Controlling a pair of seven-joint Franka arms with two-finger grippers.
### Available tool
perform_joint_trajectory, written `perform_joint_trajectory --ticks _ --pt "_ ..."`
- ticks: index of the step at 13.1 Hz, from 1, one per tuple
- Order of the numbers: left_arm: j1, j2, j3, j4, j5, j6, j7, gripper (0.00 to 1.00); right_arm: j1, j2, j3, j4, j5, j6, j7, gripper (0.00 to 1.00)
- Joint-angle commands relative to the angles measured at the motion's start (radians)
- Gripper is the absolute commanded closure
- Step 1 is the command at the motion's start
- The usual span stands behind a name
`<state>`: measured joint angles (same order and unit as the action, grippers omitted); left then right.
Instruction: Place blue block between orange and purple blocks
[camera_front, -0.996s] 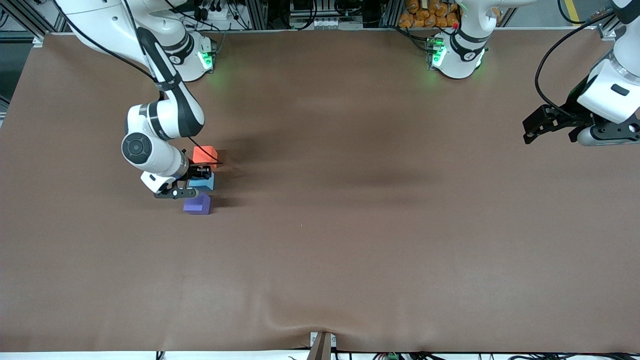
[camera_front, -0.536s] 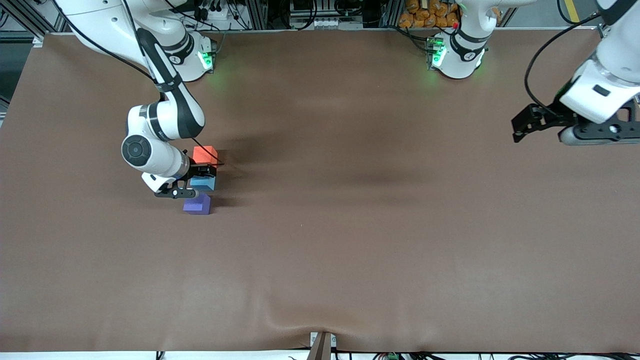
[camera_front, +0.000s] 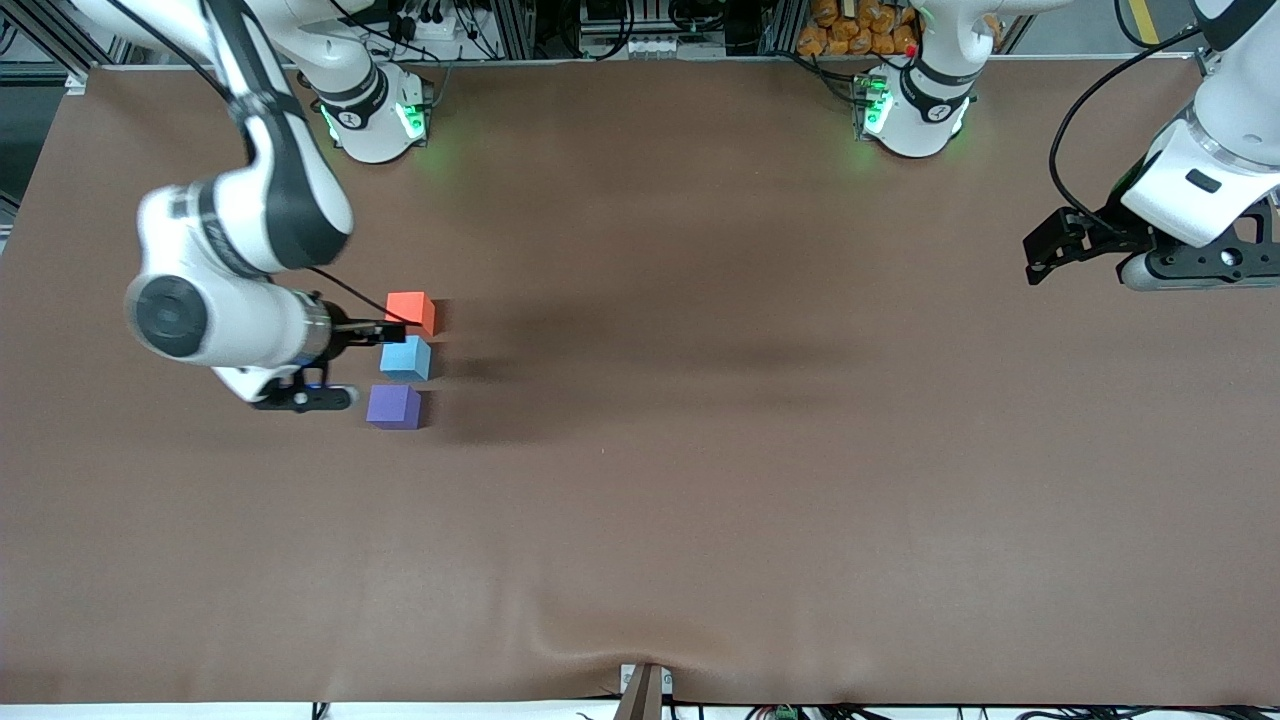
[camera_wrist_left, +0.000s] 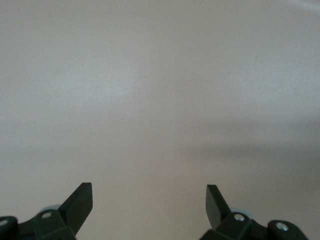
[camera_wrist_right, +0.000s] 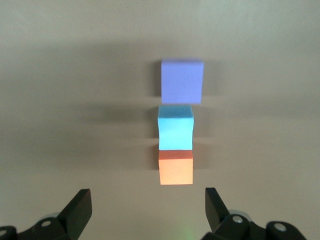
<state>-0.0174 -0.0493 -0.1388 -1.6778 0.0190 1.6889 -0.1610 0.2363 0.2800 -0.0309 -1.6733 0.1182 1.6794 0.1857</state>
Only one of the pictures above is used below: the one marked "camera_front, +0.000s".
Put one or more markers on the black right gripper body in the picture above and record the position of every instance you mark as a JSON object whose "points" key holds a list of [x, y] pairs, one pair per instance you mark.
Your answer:
{"points": [[345, 331]]}

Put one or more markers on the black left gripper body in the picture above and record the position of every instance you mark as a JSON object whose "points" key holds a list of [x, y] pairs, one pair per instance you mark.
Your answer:
{"points": [[1098, 238]]}

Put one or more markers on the light blue foam cube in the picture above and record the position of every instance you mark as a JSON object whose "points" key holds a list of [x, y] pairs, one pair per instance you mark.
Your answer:
{"points": [[408, 360]]}

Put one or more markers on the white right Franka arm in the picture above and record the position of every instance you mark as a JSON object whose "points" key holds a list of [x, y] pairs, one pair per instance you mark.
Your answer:
{"points": [[250, 200]]}

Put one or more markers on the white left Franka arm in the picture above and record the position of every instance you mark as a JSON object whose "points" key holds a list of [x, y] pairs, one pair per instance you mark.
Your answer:
{"points": [[920, 110]]}

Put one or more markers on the orange foam cube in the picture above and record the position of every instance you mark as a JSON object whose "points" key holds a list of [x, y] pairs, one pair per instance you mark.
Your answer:
{"points": [[412, 312]]}

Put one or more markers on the purple foam cube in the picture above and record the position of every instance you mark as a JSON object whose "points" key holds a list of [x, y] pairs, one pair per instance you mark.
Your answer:
{"points": [[393, 407]]}

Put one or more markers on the orange packets heap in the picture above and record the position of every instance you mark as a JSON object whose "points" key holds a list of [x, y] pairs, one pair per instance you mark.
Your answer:
{"points": [[850, 28]]}

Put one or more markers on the brown table mat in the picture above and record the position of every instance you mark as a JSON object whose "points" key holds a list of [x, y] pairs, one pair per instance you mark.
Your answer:
{"points": [[700, 520]]}

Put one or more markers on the white power strip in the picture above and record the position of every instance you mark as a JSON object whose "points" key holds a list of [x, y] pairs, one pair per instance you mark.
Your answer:
{"points": [[650, 46]]}

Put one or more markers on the green terminal connector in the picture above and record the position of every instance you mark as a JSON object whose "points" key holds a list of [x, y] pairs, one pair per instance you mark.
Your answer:
{"points": [[784, 713]]}

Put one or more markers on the wooden post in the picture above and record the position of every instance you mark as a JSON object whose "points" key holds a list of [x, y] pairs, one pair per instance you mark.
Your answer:
{"points": [[640, 695]]}

